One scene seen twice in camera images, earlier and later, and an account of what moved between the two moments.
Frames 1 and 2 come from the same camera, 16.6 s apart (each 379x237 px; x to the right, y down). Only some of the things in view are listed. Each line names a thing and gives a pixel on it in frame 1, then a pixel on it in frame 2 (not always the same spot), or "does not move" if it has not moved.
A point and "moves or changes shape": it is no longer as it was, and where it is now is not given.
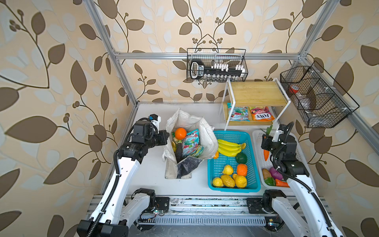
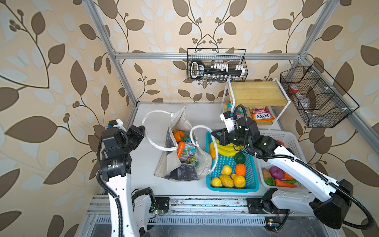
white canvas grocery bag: x=208 y=137 moves or changes shape
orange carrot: x=266 y=152 to x=181 y=146
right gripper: x=265 y=142 to x=222 y=137
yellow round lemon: x=241 y=181 does not move
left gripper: x=163 y=135 to x=132 y=131
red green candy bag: x=239 y=113 does not move
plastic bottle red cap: x=305 y=103 does not move
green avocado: x=241 y=158 does not move
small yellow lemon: x=217 y=181 does not move
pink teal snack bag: x=191 y=142 moves or changes shape
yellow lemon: x=228 y=169 does not move
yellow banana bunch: x=228 y=148 does not move
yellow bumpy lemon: x=227 y=180 does not move
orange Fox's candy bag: x=261 y=113 does not move
